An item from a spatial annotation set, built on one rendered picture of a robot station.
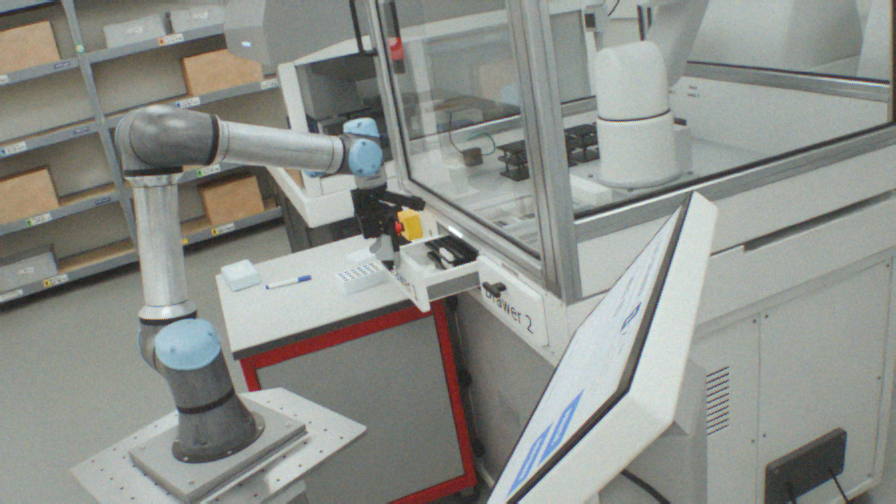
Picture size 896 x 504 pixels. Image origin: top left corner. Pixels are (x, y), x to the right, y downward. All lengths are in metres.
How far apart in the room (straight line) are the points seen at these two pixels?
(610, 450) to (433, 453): 1.58
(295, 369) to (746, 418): 1.12
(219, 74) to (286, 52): 2.98
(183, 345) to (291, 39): 1.33
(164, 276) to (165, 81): 4.36
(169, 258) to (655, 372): 1.06
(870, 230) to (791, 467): 0.60
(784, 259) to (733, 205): 0.21
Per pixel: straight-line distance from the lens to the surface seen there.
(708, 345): 1.61
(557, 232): 1.29
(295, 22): 2.46
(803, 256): 1.70
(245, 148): 1.39
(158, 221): 1.48
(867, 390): 2.09
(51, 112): 5.78
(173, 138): 1.36
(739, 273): 1.58
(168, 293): 1.50
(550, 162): 1.25
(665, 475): 0.89
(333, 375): 1.99
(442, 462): 2.23
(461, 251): 1.78
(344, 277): 2.06
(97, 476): 1.58
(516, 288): 1.48
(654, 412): 0.62
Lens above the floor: 1.53
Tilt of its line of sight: 20 degrees down
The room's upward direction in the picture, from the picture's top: 10 degrees counter-clockwise
